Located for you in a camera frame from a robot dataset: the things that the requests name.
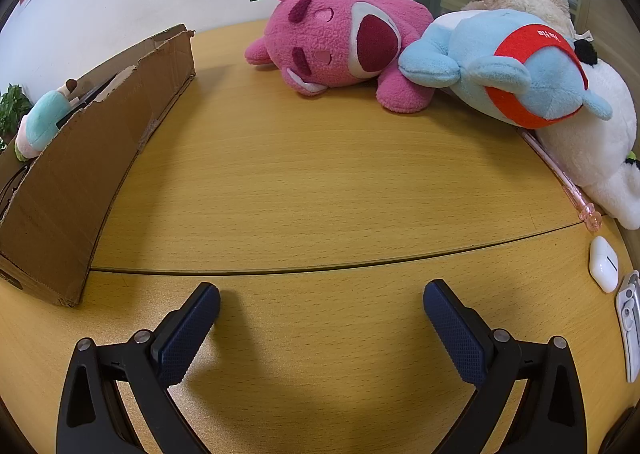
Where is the pink bear plush toy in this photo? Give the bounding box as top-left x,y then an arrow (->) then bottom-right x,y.
244,0 -> 435,113

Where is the pink transparent pen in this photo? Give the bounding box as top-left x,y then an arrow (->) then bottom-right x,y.
520,130 -> 603,235

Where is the brown cardboard box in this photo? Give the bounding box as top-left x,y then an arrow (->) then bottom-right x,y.
0,24 -> 197,307

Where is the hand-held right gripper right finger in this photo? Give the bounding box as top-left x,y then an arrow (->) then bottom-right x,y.
423,279 -> 587,454

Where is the mint and pink plush toy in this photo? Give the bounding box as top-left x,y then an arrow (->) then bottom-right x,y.
15,80 -> 81,159

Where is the white plush toy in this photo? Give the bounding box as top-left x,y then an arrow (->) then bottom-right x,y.
537,31 -> 640,231

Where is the white flat device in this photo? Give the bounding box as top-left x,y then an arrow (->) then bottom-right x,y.
615,270 -> 640,383

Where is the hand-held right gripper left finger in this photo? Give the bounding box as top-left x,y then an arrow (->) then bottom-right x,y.
56,282 -> 221,454

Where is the wooden desktop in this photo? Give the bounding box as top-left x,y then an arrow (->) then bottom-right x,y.
0,18 -> 640,454

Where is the white earbud case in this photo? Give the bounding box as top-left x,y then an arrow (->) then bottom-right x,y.
589,236 -> 620,293

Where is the black cable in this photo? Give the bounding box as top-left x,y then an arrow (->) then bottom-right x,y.
0,166 -> 28,222

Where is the blue plush toy red collar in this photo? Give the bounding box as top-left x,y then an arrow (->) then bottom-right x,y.
398,8 -> 613,129

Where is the green potted plant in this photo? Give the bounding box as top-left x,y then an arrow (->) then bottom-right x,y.
0,84 -> 32,152

